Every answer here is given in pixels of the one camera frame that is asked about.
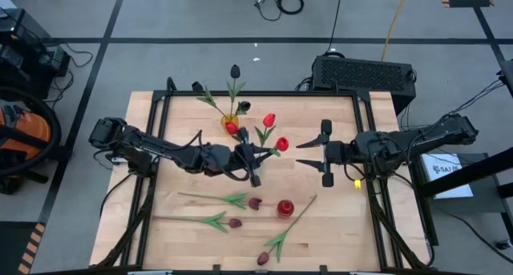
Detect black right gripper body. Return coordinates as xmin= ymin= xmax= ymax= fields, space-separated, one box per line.
xmin=320 ymin=119 xmax=364 ymax=188

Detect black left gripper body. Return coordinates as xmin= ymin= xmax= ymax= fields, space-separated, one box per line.
xmin=199 ymin=126 xmax=262 ymax=188

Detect maroon artificial tulip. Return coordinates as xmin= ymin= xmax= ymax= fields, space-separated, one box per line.
xmin=256 ymin=193 xmax=319 ymax=267
xmin=177 ymin=191 xmax=264 ymax=211
xmin=153 ymin=211 xmax=244 ymax=234

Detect black artificial tulip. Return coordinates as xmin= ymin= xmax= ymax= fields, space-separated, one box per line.
xmin=191 ymin=81 xmax=230 ymax=119
xmin=225 ymin=64 xmax=248 ymax=119
xmin=234 ymin=100 xmax=252 ymax=118

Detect yellow glass vase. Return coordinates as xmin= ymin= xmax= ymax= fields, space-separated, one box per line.
xmin=220 ymin=113 xmax=240 ymax=135

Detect red glass vase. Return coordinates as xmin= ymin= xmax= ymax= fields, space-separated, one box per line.
xmin=276 ymin=199 xmax=296 ymax=219

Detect black computer case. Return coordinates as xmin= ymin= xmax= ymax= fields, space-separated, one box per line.
xmin=311 ymin=55 xmax=418 ymax=115

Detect white paper sign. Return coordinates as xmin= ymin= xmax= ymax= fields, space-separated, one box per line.
xmin=420 ymin=152 xmax=475 ymax=200

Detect black metal beam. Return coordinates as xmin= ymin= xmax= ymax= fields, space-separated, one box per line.
xmin=416 ymin=146 xmax=513 ymax=200

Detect orange black vacuum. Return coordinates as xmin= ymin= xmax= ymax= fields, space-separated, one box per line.
xmin=0 ymin=85 xmax=63 ymax=179

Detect orange vacuum cleaner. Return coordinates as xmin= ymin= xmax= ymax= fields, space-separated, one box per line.
xmin=0 ymin=98 xmax=53 ymax=196

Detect black equipment rack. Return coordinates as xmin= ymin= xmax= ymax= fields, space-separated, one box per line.
xmin=0 ymin=6 xmax=72 ymax=102

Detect black aluminium table frame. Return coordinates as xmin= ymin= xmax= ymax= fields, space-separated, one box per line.
xmin=90 ymin=76 xmax=436 ymax=275

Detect long black floor cable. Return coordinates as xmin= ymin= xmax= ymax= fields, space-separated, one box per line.
xmin=325 ymin=0 xmax=345 ymax=55

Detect yellow floor cable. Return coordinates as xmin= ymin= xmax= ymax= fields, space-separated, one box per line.
xmin=380 ymin=0 xmax=412 ymax=63

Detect coiled black cable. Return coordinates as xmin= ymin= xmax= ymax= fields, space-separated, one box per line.
xmin=276 ymin=0 xmax=305 ymax=16

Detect black cable with connector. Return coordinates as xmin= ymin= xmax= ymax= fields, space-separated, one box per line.
xmin=253 ymin=0 xmax=284 ymax=22

